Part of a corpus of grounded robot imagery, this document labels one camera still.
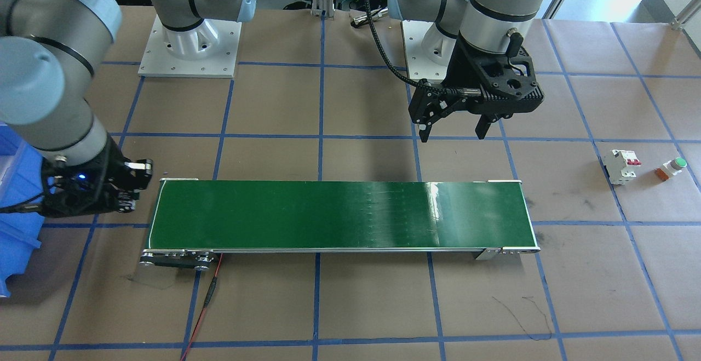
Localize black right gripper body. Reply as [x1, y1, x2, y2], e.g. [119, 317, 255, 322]
[42, 137, 126, 218]

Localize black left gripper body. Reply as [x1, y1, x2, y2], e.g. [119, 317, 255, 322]
[443, 36, 545, 116]

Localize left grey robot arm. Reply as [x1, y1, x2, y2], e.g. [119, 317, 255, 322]
[388, 0, 545, 142]

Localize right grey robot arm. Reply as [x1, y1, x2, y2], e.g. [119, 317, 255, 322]
[1, 0, 256, 218]

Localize green conveyor belt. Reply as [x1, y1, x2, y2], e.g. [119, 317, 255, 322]
[140, 179, 540, 270]

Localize blue plastic bin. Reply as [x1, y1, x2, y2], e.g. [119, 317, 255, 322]
[1, 124, 44, 298]

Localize white red circuit breaker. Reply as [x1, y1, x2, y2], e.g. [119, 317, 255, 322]
[602, 150, 641, 185]

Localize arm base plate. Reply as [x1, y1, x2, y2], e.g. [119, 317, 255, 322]
[401, 20, 456, 77]
[138, 18, 242, 79]

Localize red black power cable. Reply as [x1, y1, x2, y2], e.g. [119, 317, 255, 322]
[180, 251, 224, 361]

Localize green push button switch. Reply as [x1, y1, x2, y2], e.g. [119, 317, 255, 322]
[654, 157, 687, 181]

